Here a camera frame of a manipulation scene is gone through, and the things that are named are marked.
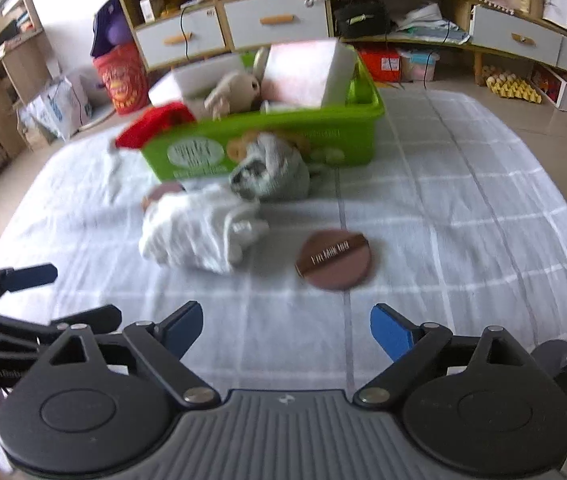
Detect pink stained white foam block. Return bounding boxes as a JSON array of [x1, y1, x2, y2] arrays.
[[262, 37, 359, 110]]

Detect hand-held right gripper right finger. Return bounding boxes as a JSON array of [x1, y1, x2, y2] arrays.
[[352, 303, 534, 408]]

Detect green plastic bin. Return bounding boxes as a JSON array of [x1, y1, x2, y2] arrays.
[[142, 45, 387, 183]]

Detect yellow egg carton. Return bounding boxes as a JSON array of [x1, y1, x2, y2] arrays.
[[483, 67, 544, 103]]

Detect clear storage box red contents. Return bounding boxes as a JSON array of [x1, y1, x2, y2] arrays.
[[358, 47, 401, 85]]

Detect beige rabbit doll floral dress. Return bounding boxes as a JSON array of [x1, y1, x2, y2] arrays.
[[204, 47, 270, 122]]

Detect brown round powder puff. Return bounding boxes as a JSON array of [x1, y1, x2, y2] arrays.
[[295, 229, 373, 291], [141, 182, 187, 211]]

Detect black cable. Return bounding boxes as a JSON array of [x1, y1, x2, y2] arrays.
[[180, 2, 192, 58]]

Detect black bag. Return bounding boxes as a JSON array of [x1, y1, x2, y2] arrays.
[[332, 0, 391, 40]]

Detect grey plush toy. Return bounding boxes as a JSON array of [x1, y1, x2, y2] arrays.
[[228, 131, 311, 201]]

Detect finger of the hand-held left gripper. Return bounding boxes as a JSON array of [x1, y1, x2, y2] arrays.
[[0, 263, 59, 313], [0, 304, 123, 348]]

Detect tall wooden cabinet white drawers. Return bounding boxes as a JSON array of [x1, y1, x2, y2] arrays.
[[108, 0, 334, 73]]

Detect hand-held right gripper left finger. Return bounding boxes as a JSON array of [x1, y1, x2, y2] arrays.
[[46, 301, 222, 408]]

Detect red santa hat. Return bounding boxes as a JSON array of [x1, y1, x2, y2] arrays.
[[108, 101, 198, 153]]

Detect grey checked blanket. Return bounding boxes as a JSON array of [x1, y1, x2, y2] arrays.
[[0, 89, 567, 480]]

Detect white paper bag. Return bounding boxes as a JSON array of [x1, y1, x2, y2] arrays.
[[26, 75, 93, 142]]

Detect wooden bookshelf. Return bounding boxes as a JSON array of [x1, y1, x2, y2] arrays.
[[0, 0, 62, 181]]

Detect white cloth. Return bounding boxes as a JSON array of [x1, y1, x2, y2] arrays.
[[138, 182, 270, 275]]

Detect red printed bag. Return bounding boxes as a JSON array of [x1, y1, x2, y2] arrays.
[[92, 42, 150, 116]]

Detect stack of papers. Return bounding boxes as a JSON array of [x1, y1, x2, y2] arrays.
[[393, 2, 471, 46]]

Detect purple plush toy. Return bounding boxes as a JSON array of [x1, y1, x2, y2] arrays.
[[90, 0, 137, 58]]

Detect clear storage box blue lid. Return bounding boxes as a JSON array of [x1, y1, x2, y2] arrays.
[[397, 49, 438, 82]]

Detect low wooden cabinet white drawers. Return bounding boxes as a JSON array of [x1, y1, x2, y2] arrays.
[[326, 0, 567, 86]]

